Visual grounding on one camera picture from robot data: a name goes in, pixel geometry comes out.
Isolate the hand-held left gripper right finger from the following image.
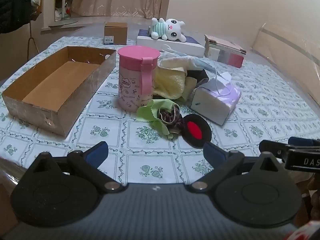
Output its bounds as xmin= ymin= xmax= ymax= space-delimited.
xmin=191 ymin=142 xmax=295 ymax=193

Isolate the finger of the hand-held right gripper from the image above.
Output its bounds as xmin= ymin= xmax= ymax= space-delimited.
xmin=288 ymin=137 xmax=320 ymax=149
xmin=259 ymin=140 xmax=291 ymax=159

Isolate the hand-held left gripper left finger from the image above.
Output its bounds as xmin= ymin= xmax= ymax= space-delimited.
xmin=19 ymin=141 xmax=123 ymax=194

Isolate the black round pad red centre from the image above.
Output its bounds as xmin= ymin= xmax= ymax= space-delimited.
xmin=180 ymin=114 xmax=212 ymax=147

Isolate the dark patterned scrunchie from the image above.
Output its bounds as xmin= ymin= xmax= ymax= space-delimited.
xmin=157 ymin=105 xmax=185 ymax=134

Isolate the green cloth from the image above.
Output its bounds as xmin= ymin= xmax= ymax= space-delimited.
xmin=136 ymin=99 xmax=181 ymax=139

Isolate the pink lidded cup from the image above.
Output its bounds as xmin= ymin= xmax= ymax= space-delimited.
xmin=117 ymin=45 xmax=161 ymax=112

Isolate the black cloth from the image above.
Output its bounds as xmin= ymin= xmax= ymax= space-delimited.
xmin=186 ymin=69 xmax=209 ymax=86

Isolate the yellow towel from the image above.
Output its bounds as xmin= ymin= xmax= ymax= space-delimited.
xmin=152 ymin=66 xmax=198 ymax=103

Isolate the white purple tissue pack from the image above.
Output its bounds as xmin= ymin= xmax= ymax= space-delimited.
xmin=190 ymin=72 xmax=242 ymax=126

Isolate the floral patterned tablecloth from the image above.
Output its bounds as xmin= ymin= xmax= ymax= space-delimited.
xmin=0 ymin=36 xmax=320 ymax=188

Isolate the red white patterned cloth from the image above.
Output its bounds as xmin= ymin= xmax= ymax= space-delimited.
xmin=285 ymin=220 xmax=320 ymax=240

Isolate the plastic wrapped beige panel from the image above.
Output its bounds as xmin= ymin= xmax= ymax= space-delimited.
xmin=251 ymin=22 xmax=320 ymax=102

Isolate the red spine book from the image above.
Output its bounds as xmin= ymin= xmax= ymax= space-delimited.
xmin=228 ymin=53 xmax=244 ymax=68

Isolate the grey spine book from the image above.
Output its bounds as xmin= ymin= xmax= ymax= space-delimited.
xmin=219 ymin=49 xmax=231 ymax=63

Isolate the white spine book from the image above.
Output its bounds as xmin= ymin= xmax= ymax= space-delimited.
xmin=205 ymin=45 xmax=221 ymax=61

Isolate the beige cover book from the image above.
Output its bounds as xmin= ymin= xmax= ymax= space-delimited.
xmin=204 ymin=34 xmax=247 ymax=55

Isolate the white flat box blue top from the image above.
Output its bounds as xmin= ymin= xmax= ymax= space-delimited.
xmin=136 ymin=29 xmax=206 ymax=57

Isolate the small closed cardboard box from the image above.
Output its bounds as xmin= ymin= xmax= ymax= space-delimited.
xmin=104 ymin=22 xmax=128 ymax=45

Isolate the gold metal coat rack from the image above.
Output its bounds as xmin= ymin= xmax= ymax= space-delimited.
xmin=26 ymin=21 xmax=41 ymax=55

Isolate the white plush toy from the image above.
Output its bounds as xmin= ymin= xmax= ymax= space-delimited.
xmin=149 ymin=17 xmax=187 ymax=42

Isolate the white floor fan stand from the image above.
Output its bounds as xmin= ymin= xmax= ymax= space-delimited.
xmin=48 ymin=0 xmax=78 ymax=28

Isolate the black puffer jacket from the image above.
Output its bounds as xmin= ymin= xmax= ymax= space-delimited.
xmin=0 ymin=0 xmax=35 ymax=34

